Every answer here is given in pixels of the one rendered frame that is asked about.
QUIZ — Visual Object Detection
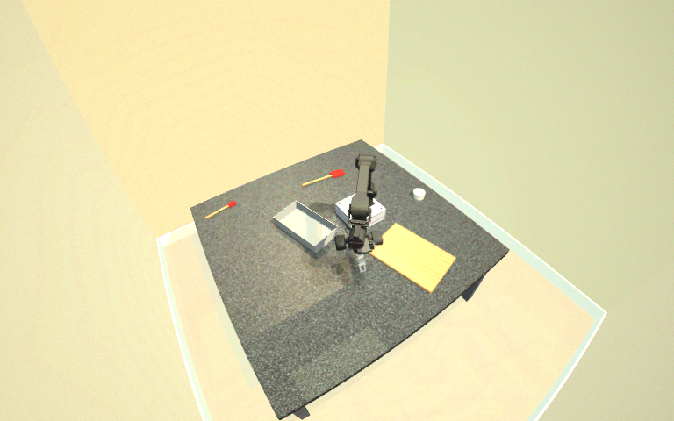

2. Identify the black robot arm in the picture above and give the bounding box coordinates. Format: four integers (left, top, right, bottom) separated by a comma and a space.
348, 154, 377, 254

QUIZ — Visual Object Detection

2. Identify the light wooden board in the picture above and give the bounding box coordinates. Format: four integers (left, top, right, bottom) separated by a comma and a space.
369, 223, 455, 294

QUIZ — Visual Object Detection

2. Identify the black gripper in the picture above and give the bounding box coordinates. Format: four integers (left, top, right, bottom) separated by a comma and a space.
334, 230, 383, 254

